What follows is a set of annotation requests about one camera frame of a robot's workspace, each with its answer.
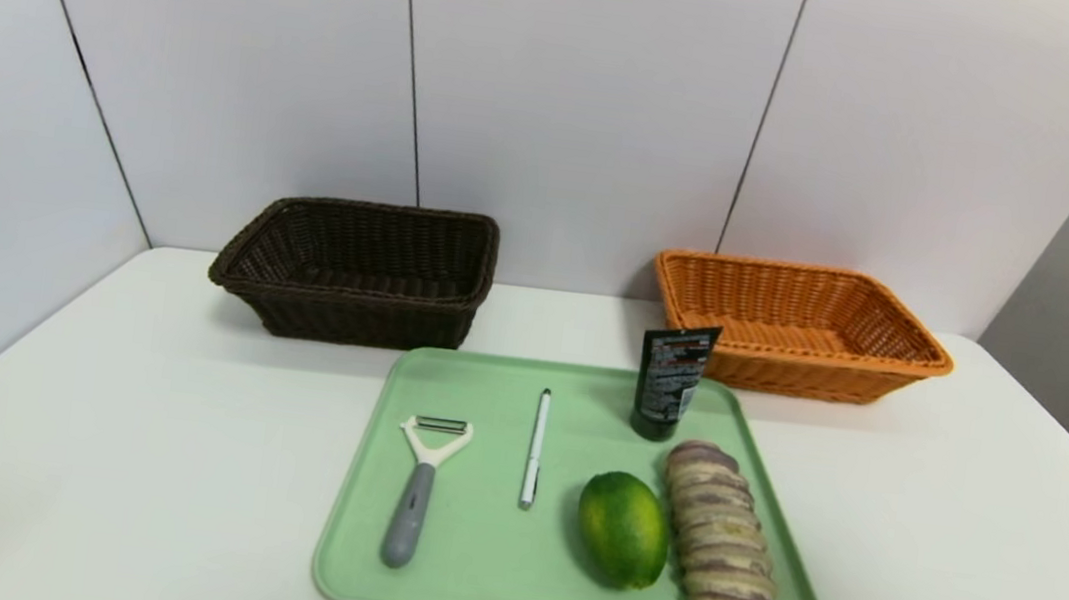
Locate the green lime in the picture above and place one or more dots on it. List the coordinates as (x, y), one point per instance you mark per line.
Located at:
(621, 531)

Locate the orange wicker basket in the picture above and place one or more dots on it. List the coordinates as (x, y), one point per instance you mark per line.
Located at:
(838, 375)

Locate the white pen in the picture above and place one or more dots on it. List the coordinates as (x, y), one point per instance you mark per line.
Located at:
(534, 451)

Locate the black squeeze tube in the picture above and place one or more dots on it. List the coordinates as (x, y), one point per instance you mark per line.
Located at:
(671, 386)

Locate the light green plastic tray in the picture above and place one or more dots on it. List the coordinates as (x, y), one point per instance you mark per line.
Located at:
(485, 556)

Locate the dark brown wicker basket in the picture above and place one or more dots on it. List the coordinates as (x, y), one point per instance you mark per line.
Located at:
(341, 318)

